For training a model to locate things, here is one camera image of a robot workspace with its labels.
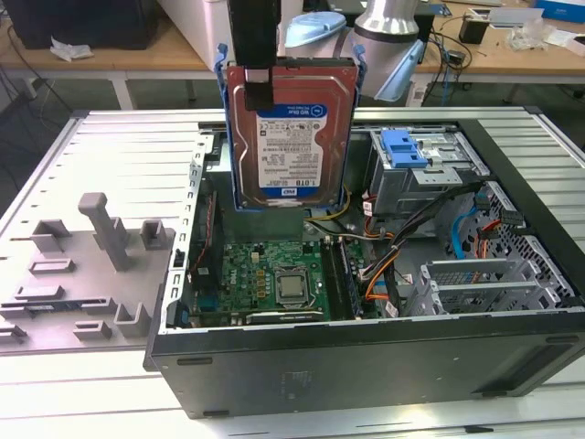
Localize grey parts rack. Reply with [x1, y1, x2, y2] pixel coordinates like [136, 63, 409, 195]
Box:
[0, 191, 177, 356]

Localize CPU socket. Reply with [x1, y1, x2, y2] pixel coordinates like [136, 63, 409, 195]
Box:
[272, 269, 316, 308]

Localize crumpled white paper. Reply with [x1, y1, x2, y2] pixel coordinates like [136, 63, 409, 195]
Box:
[48, 37, 95, 63]

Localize grey power supply unit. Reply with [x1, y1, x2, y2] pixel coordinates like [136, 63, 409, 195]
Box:
[214, 134, 306, 241]

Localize silver CPU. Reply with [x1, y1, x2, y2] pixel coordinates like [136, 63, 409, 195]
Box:
[279, 275, 308, 298]

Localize green motherboard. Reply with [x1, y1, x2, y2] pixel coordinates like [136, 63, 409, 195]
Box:
[191, 240, 380, 321]

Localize yellow wire pair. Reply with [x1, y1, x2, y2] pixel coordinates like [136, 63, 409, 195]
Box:
[304, 182, 352, 224]

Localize wooden desk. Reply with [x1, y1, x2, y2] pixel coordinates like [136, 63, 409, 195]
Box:
[0, 0, 585, 86]

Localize black open PC case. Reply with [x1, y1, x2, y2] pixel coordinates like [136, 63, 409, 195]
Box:
[143, 105, 585, 420]

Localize blue data wire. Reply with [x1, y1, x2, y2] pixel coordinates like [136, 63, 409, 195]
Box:
[450, 200, 481, 260]

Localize clear plastic bags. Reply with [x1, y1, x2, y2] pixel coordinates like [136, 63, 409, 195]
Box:
[506, 17, 558, 51]

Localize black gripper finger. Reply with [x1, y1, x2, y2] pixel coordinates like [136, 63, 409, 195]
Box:
[227, 0, 281, 111]

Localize small black cube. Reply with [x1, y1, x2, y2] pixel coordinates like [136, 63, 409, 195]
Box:
[459, 13, 490, 45]

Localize blue RAM stick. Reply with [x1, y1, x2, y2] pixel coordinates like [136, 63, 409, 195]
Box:
[340, 240, 365, 316]

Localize black cable bundle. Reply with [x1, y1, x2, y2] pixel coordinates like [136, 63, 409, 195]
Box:
[360, 180, 485, 316]

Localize hard disk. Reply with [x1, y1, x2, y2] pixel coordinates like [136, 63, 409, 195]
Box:
[213, 43, 369, 212]

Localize blue cardboard box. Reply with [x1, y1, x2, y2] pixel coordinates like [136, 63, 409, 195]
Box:
[534, 0, 585, 24]

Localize silver disk bay cage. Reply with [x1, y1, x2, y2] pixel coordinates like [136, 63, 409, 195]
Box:
[401, 257, 572, 317]

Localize drive cage with blue latch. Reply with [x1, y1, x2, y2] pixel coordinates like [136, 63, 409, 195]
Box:
[367, 129, 491, 221]

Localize black case fan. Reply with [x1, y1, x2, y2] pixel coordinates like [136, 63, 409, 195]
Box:
[187, 189, 226, 296]

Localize orange red yellow power wire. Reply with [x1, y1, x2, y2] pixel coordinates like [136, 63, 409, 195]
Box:
[474, 218, 505, 258]

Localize white plastic box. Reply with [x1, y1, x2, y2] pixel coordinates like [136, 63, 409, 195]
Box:
[157, 0, 303, 72]

